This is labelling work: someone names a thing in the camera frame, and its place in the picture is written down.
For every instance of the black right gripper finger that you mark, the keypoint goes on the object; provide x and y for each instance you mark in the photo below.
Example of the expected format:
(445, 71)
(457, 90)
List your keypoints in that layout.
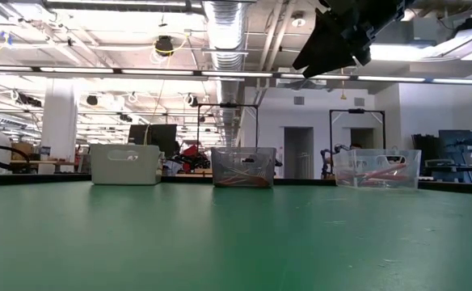
(325, 44)
(329, 68)

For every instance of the dark robot arm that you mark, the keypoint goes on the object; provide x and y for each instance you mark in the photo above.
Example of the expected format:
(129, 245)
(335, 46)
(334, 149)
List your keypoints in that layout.
(325, 161)

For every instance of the round ceiling detector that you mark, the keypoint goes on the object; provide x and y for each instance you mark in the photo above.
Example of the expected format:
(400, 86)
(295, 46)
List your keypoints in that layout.
(298, 21)

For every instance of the ceiling light panel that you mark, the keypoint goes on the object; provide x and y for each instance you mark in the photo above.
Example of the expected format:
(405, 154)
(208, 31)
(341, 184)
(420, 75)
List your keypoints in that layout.
(401, 52)

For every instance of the grey door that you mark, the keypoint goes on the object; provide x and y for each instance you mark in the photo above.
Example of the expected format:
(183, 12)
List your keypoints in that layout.
(298, 153)
(363, 137)

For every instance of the clear plastic bin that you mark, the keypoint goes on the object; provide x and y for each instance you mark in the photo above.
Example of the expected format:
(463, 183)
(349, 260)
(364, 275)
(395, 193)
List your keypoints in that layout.
(345, 161)

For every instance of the dark grey plastic bin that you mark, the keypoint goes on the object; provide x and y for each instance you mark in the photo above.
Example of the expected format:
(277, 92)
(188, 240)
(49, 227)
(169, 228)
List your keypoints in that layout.
(220, 161)

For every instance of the black equipment rack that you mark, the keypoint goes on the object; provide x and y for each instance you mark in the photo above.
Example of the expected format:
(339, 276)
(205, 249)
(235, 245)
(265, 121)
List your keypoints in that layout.
(458, 145)

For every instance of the black ceiling dome device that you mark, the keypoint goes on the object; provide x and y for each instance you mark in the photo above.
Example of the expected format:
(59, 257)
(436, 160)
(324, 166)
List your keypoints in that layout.
(164, 44)

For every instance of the red object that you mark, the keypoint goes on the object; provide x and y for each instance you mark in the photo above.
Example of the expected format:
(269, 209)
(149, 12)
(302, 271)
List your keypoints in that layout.
(191, 155)

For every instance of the long ceiling light strip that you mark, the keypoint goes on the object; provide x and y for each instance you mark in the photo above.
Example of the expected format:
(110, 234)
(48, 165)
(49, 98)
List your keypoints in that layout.
(159, 72)

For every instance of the black monitor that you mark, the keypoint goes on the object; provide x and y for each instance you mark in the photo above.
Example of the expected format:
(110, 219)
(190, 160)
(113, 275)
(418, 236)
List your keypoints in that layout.
(159, 137)

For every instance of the white translucent plastic bin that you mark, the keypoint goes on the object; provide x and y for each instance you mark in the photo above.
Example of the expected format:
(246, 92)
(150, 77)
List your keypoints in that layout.
(127, 169)

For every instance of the white column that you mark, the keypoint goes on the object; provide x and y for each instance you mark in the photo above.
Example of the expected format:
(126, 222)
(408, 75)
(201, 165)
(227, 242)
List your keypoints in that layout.
(58, 121)

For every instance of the wooden desk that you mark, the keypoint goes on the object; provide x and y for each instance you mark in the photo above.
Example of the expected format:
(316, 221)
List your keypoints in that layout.
(38, 162)

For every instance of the grey wall vent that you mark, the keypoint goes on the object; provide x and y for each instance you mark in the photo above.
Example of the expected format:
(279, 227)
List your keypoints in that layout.
(299, 100)
(359, 102)

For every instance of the black frame stand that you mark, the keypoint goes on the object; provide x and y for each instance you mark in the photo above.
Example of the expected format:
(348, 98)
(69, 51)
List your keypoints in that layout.
(356, 110)

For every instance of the silver ventilation duct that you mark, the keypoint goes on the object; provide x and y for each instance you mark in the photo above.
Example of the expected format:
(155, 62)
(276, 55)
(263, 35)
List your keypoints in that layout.
(226, 32)

